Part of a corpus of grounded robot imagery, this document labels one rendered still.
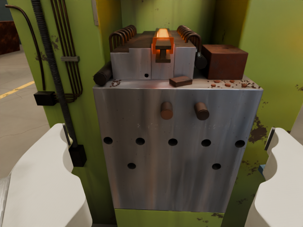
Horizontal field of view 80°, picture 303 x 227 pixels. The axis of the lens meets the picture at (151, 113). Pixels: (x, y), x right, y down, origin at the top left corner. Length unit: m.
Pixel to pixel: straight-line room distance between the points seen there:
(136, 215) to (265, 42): 0.69
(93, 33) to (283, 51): 0.57
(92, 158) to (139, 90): 0.51
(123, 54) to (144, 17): 0.48
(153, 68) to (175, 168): 0.28
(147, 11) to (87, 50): 0.39
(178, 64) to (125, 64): 0.13
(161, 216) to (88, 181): 0.41
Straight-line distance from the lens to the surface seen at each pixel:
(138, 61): 0.46
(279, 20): 0.66
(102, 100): 0.44
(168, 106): 0.40
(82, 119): 0.74
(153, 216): 0.74
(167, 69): 0.46
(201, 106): 0.41
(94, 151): 0.83
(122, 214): 0.74
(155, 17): 0.92
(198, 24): 0.94
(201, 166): 0.55
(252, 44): 0.65
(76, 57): 0.63
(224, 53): 0.47
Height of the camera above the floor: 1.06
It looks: 29 degrees down
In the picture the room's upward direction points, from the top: 1 degrees counter-clockwise
